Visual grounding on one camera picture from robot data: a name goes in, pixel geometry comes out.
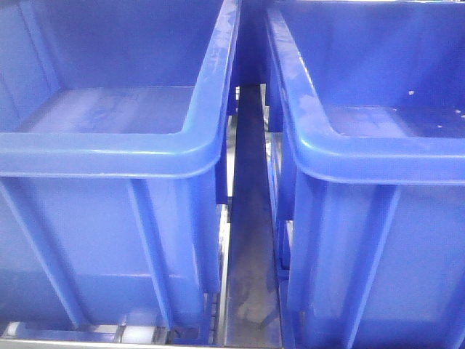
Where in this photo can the blue plastic bin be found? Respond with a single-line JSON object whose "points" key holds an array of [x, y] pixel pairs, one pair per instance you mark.
{"points": [[371, 191], [103, 105]]}

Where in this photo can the blue plastic bin front left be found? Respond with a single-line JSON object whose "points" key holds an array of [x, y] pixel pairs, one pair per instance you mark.
{"points": [[103, 105]]}

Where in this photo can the blue plastic bin front right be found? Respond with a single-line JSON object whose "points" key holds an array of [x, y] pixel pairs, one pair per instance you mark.
{"points": [[371, 191]]}

